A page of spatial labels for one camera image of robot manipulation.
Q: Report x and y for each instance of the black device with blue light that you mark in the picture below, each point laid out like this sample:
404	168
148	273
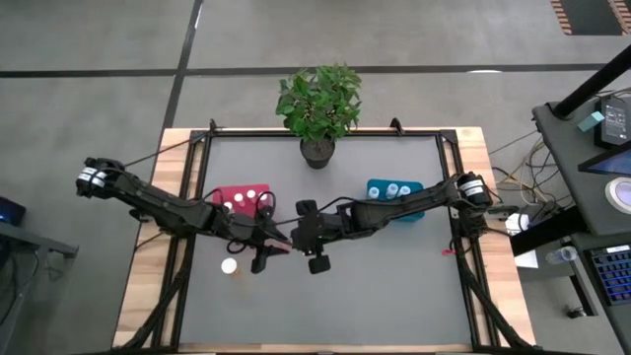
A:
10	212

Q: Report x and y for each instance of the small black caster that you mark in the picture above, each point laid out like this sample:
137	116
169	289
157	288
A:
575	312

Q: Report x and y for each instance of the black aluminium table frame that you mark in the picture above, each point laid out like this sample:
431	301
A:
394	132

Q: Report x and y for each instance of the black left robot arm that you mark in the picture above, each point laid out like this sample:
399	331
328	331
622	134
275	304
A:
148	199

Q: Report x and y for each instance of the round white puck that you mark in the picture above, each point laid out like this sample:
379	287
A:
621	194

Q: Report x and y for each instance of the blue plastic bin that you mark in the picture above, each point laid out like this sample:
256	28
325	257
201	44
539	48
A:
418	186

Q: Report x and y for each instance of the dark grey desk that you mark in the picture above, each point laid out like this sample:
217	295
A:
567	187
622	325

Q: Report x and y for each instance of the black power brick with label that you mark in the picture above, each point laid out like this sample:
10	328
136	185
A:
613	123

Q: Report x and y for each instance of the wide clear bottle white cap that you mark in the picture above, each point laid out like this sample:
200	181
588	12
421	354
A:
392	190

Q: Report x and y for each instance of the clear plastic water bottle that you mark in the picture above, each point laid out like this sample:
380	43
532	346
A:
562	255

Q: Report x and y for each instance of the tablet with lit screen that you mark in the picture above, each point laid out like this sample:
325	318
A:
613	163

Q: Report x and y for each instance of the white power adapter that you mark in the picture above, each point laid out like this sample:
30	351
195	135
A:
516	224

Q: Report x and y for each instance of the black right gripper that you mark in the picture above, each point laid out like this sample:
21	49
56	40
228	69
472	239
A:
310	232

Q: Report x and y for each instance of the black plant pot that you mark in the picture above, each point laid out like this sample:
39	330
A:
317	154

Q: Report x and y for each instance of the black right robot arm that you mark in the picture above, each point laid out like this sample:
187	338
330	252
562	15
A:
394	212

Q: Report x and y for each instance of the black mat with striped edge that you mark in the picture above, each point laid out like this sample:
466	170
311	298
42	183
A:
586	17
622	15

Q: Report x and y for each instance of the grey table mat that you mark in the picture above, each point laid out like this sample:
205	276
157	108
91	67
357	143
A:
370	296

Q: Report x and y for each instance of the clear round medicine bottle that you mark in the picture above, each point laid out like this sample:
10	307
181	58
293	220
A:
373	192

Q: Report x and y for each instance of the black frame clamp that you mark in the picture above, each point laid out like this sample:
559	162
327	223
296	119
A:
396	123
213	124

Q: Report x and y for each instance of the keyboard with purple backlight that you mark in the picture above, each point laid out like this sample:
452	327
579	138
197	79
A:
613	276

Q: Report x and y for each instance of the white opaque medicine bottle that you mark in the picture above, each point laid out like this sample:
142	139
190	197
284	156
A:
404	191

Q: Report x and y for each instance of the black desk crossbar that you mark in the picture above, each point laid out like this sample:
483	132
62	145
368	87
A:
542	236

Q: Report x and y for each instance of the thick black pole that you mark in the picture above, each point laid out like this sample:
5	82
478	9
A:
591	84

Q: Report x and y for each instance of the green leafy potted plant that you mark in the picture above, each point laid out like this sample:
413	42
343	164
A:
318	103

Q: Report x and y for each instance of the white paper sheet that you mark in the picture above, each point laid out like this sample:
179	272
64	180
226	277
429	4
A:
527	260

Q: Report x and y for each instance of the pink plastic bin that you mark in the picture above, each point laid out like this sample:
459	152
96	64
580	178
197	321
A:
219	194

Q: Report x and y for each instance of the grey metal side table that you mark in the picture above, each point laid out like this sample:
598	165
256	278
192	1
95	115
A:
29	241

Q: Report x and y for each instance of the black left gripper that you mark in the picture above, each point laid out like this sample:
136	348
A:
251	229

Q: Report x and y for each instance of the small teal box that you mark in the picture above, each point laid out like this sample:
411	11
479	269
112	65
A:
590	121

